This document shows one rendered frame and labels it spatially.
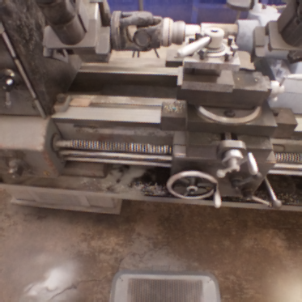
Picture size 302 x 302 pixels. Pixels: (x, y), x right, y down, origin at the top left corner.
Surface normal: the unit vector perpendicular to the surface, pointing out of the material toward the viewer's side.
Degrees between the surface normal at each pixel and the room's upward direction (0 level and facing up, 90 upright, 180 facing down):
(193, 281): 0
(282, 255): 0
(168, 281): 0
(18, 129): 32
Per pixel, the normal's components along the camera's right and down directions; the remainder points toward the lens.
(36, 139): -0.06, -0.12
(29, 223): -0.01, -0.63
